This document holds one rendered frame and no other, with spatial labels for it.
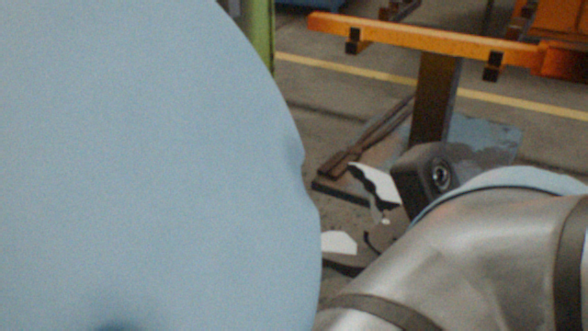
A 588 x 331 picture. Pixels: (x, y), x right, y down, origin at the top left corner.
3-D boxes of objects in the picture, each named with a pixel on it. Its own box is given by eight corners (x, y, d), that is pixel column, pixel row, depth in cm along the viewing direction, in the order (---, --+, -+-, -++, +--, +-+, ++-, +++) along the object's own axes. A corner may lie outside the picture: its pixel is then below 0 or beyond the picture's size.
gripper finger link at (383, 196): (344, 200, 57) (376, 256, 49) (347, 155, 53) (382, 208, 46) (370, 197, 57) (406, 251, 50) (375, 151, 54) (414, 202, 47)
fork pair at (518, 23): (524, 30, 84) (527, 17, 83) (517, 40, 80) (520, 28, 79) (389, 10, 93) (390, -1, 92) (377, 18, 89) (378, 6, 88)
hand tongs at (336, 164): (441, 70, 134) (442, 65, 134) (457, 74, 132) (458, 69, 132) (316, 174, 94) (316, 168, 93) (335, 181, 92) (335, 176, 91)
